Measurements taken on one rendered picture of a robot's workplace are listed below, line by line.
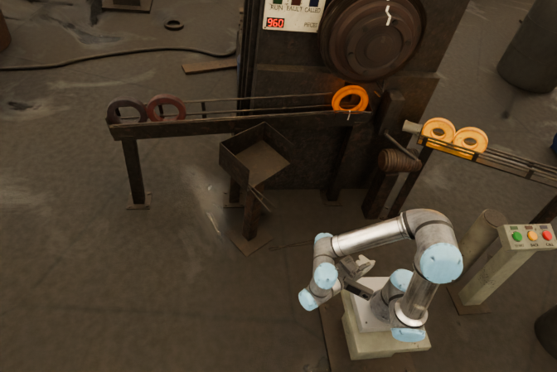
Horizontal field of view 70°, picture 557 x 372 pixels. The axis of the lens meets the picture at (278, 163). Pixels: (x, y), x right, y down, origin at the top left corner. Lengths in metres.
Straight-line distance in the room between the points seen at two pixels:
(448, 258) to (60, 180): 2.17
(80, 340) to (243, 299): 0.74
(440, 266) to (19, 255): 1.97
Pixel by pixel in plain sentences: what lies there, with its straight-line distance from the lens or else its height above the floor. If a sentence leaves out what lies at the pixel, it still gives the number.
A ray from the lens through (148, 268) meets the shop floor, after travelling 2.21.
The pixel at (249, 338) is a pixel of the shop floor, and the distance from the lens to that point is 2.03.
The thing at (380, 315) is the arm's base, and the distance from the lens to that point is 1.79.
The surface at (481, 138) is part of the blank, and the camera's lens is 2.14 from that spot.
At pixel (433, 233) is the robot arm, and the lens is 1.29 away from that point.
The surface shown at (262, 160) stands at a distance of 1.85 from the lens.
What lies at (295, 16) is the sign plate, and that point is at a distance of 1.88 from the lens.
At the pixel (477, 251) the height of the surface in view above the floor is 0.32.
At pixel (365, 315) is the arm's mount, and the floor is 0.34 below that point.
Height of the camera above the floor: 1.89
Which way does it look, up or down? 44 degrees down
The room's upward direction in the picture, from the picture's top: 11 degrees clockwise
